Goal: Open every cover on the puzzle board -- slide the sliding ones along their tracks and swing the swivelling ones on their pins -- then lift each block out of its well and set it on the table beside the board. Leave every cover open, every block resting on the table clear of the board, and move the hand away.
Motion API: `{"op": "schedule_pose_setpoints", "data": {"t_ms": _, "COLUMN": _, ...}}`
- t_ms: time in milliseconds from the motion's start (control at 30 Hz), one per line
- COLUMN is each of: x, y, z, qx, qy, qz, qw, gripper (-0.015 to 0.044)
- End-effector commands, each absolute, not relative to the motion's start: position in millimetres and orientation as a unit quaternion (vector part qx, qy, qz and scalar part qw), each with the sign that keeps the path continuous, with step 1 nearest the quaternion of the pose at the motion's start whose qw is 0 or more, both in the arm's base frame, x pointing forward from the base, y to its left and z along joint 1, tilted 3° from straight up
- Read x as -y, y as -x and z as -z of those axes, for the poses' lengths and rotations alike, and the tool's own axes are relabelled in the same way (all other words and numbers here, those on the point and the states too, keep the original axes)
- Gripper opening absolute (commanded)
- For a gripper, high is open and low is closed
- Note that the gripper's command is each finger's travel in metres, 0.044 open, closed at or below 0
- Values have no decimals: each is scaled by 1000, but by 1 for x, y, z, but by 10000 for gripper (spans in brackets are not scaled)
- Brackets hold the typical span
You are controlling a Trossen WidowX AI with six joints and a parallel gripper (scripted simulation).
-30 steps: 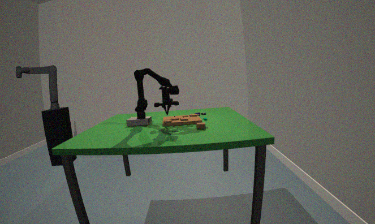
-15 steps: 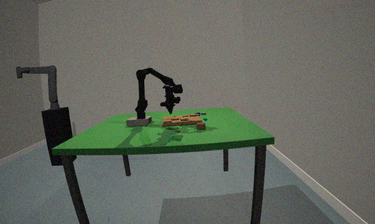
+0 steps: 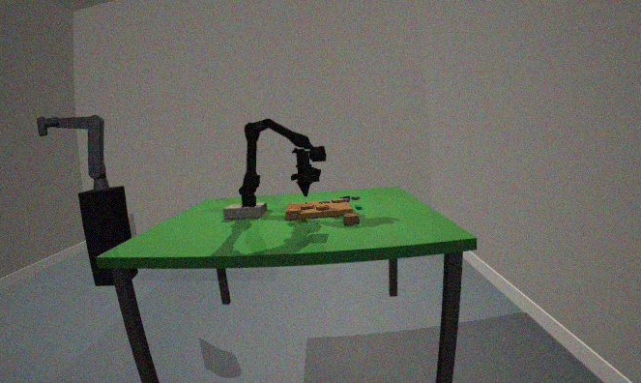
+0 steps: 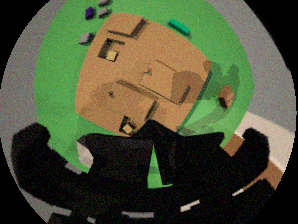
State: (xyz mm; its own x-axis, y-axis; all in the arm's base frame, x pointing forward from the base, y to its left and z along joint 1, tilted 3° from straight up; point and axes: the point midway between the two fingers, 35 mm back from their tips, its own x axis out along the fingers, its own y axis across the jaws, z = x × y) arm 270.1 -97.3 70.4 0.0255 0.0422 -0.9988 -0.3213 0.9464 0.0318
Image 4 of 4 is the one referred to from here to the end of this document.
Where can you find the small purple block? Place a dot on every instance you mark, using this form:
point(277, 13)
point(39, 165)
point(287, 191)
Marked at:
point(88, 13)

